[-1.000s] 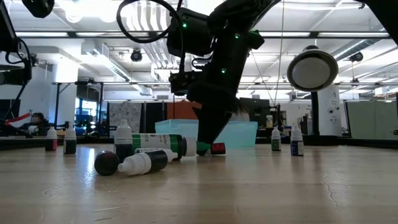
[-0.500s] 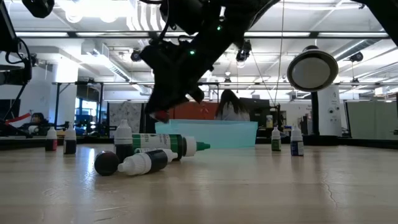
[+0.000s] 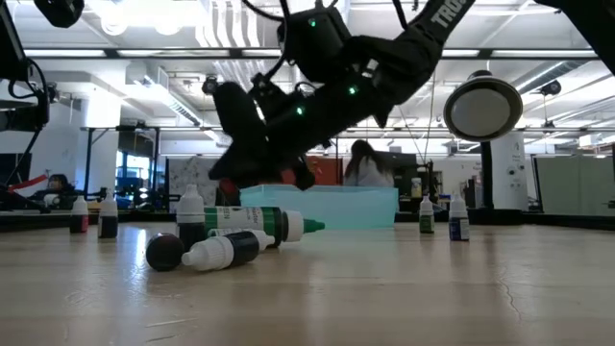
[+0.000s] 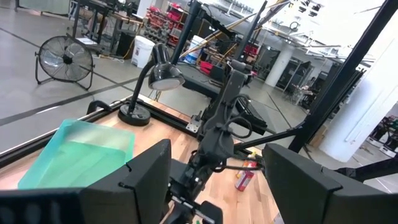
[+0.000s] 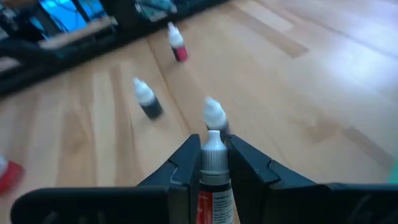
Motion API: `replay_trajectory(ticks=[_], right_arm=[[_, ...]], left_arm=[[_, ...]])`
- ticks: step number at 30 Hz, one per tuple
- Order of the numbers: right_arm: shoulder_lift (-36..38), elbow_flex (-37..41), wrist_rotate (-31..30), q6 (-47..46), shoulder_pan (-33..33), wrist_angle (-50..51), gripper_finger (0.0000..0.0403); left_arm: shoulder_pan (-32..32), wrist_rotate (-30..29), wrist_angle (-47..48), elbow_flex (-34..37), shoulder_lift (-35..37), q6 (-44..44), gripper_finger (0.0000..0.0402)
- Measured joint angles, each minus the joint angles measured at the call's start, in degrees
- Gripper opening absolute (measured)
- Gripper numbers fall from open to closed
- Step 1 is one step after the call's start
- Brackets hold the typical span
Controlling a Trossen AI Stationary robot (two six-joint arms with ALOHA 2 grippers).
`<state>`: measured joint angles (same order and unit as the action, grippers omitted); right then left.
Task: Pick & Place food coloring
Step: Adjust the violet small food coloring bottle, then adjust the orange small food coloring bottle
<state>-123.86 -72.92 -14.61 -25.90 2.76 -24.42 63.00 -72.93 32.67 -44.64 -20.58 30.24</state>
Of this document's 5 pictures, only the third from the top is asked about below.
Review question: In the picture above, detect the black desk lamp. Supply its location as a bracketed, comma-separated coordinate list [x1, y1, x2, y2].
[442, 69, 526, 226]

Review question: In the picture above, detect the green partition wall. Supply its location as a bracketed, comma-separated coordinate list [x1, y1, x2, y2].
[534, 156, 615, 218]

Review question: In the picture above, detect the black aluminium table frame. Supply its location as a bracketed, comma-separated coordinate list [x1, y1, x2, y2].
[0, 209, 615, 235]

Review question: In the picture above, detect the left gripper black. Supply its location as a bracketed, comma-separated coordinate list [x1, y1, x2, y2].
[33, 0, 86, 29]

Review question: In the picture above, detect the small blue label bottle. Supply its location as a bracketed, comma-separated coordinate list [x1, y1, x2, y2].
[448, 191, 471, 242]

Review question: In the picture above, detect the red white strap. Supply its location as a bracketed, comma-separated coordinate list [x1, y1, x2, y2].
[8, 175, 49, 194]

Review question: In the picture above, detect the large green coloring bottle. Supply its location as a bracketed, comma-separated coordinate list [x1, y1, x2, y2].
[204, 205, 327, 247]

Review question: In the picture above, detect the ceiling light rail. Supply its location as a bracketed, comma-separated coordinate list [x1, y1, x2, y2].
[23, 46, 600, 60]

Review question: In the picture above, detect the green translucent plastic tray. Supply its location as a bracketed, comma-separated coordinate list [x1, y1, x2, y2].
[238, 185, 400, 231]

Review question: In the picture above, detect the small black bottle white cap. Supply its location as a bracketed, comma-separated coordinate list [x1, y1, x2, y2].
[181, 230, 261, 273]
[175, 184, 208, 251]
[98, 191, 120, 240]

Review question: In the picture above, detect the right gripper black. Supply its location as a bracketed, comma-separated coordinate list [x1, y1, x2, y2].
[209, 75, 360, 192]

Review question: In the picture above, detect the marble pattern board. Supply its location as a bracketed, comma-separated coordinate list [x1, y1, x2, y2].
[166, 157, 221, 211]

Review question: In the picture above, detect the black monitor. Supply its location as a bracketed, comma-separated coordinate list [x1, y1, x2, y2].
[383, 152, 418, 193]
[0, 152, 33, 186]

